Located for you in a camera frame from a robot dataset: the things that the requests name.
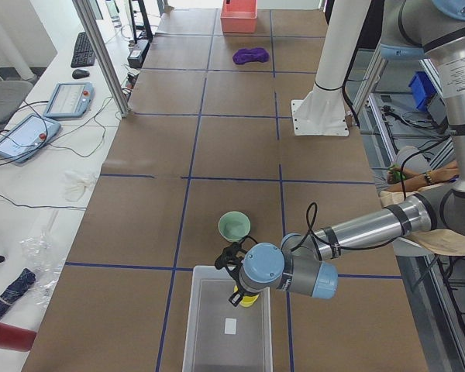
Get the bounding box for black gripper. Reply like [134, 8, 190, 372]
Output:
[228, 278, 258, 306]

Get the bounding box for yellow plastic cup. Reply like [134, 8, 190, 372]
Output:
[234, 286, 260, 308]

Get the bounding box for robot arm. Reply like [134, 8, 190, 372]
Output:
[215, 1, 465, 305]

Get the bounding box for clear plastic box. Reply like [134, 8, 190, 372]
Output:
[182, 265, 274, 371]

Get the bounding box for black box device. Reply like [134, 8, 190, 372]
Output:
[127, 40, 150, 69]

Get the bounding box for pale green bowl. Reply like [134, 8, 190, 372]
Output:
[218, 211, 251, 242]

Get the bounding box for crumpled clear plastic wrap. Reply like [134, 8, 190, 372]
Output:
[20, 229, 67, 308]

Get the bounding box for dark folded umbrella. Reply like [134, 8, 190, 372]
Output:
[0, 268, 36, 319]

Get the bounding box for seated person beige shirt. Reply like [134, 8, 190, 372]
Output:
[379, 146, 465, 257]

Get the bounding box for red bottle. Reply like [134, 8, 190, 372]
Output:
[0, 322, 36, 352]

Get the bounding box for purple cloth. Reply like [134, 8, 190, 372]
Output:
[232, 47, 270, 65]

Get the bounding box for far teach pendant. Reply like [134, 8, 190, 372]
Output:
[43, 82, 94, 119]

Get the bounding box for teach pendant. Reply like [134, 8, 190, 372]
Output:
[0, 114, 61, 164]
[43, 82, 94, 119]

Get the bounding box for near teach pendant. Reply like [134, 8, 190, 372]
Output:
[0, 114, 61, 164]

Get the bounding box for black computer mouse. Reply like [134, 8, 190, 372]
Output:
[71, 69, 90, 80]

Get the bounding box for blue storage bin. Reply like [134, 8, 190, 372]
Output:
[408, 71, 437, 112]

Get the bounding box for pink plastic bin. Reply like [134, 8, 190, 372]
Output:
[220, 0, 257, 33]

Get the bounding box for black keyboard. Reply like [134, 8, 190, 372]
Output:
[71, 32, 95, 68]

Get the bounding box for grey office chair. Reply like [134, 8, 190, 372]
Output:
[0, 81, 33, 130]

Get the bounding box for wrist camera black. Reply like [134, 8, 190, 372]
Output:
[214, 235, 258, 280]

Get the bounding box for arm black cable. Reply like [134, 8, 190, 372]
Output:
[290, 201, 400, 253]

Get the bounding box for aluminium frame post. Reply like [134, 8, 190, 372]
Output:
[72, 0, 130, 118]

